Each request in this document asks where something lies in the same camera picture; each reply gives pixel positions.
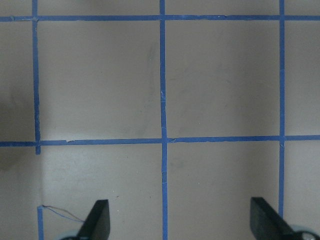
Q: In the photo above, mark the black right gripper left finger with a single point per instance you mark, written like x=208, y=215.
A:
x=97, y=225

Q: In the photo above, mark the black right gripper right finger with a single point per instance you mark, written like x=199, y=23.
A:
x=266, y=224

